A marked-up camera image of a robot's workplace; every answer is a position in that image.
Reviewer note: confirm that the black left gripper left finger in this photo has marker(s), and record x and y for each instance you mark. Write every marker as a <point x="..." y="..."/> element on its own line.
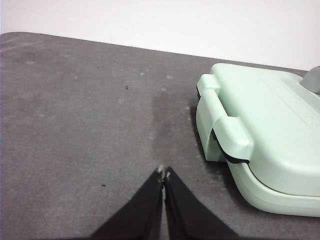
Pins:
<point x="140" y="215"/>

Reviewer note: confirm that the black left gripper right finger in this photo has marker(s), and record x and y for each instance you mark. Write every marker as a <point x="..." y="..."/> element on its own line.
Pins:
<point x="185" y="215"/>

